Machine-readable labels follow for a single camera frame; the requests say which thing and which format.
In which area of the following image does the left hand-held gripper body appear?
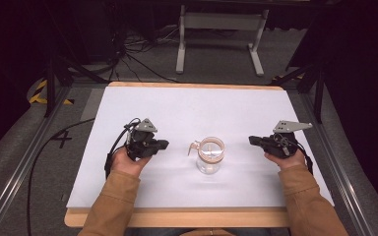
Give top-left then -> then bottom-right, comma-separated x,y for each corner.
124,118 -> 161,161

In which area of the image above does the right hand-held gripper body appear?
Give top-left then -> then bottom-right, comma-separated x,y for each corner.
259,120 -> 313,160

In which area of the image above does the clear glass jar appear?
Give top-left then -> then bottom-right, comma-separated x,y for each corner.
187,136 -> 226,175

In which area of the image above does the person's right hand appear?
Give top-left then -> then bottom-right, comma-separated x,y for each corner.
264,148 -> 307,171

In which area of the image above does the person's left hand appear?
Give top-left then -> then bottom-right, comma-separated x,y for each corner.
110,147 -> 154,178

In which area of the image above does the white paper sheet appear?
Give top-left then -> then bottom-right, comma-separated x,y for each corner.
66,86 -> 335,208

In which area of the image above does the black metal stand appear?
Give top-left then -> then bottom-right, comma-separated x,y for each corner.
44,0 -> 110,118
269,58 -> 326,124

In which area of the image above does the yellow black hazard tape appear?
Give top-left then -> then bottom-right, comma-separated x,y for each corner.
29,79 -> 75,106

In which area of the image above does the white metal stand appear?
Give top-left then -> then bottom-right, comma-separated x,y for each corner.
175,4 -> 270,77

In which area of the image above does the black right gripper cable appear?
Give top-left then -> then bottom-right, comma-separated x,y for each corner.
295,141 -> 314,176

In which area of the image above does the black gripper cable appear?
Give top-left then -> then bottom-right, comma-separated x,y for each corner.
27,117 -> 142,236
295,141 -> 314,176

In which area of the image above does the aluminium rail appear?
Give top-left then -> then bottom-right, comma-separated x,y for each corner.
0,86 -> 72,236
299,91 -> 375,236

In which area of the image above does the bundle of floor cables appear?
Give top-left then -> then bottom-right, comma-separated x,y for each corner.
75,19 -> 185,85

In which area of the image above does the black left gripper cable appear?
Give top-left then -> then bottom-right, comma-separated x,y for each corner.
27,117 -> 142,236

